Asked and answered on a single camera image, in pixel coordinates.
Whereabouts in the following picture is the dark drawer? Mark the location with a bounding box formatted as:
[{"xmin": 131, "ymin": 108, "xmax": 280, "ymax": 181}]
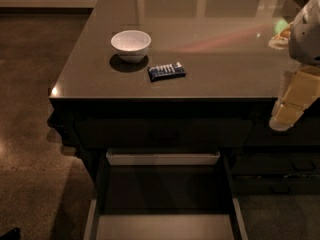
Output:
[
  {"xmin": 246, "ymin": 117, "xmax": 320, "ymax": 146},
  {"xmin": 83, "ymin": 151, "xmax": 249, "ymax": 240},
  {"xmin": 233, "ymin": 178, "xmax": 320, "ymax": 195},
  {"xmin": 75, "ymin": 118, "xmax": 254, "ymax": 150},
  {"xmin": 231, "ymin": 153, "xmax": 320, "ymax": 176}
]

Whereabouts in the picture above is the dark object floor corner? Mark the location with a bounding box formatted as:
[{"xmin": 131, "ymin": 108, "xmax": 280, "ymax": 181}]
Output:
[{"xmin": 0, "ymin": 228, "xmax": 20, "ymax": 240}]

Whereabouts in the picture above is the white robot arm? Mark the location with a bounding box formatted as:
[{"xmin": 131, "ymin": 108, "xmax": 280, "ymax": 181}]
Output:
[{"xmin": 268, "ymin": 0, "xmax": 320, "ymax": 131}]

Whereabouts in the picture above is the white ceramic bowl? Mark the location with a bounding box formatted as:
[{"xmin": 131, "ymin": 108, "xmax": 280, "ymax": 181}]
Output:
[{"xmin": 110, "ymin": 30, "xmax": 151, "ymax": 63}]

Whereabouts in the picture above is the dark drawer cabinet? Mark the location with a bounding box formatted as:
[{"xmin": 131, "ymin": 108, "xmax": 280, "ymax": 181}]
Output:
[{"xmin": 49, "ymin": 0, "xmax": 320, "ymax": 240}]

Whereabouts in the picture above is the blue snack packet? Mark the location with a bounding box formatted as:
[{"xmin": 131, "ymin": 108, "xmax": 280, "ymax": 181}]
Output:
[{"xmin": 147, "ymin": 62, "xmax": 186, "ymax": 82}]

